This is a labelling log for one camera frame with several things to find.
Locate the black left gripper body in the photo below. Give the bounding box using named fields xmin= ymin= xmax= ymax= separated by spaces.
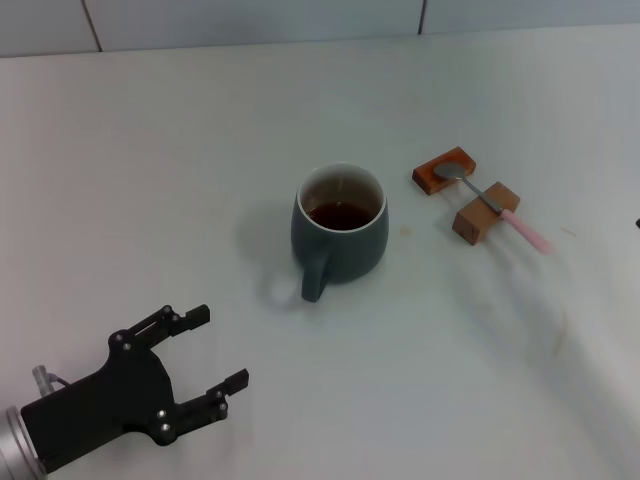
xmin=20 ymin=329 xmax=177 ymax=474

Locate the grey ceramic cup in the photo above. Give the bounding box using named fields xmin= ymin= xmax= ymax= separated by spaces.
xmin=290 ymin=160 xmax=390 ymax=304

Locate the pink handled metal spoon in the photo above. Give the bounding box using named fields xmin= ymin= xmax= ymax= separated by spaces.
xmin=432 ymin=162 xmax=554 ymax=255

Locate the dark tea liquid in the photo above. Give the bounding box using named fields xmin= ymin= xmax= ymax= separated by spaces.
xmin=307 ymin=201 xmax=375 ymax=232

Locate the reddish brown wooden block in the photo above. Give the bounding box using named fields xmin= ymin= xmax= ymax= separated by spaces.
xmin=412 ymin=145 xmax=477 ymax=197

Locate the light tan wooden block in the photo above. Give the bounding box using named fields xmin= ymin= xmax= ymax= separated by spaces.
xmin=451 ymin=180 xmax=521 ymax=247

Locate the left gripper metal cable plug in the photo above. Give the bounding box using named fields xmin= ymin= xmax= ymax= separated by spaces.
xmin=31 ymin=365 xmax=71 ymax=396

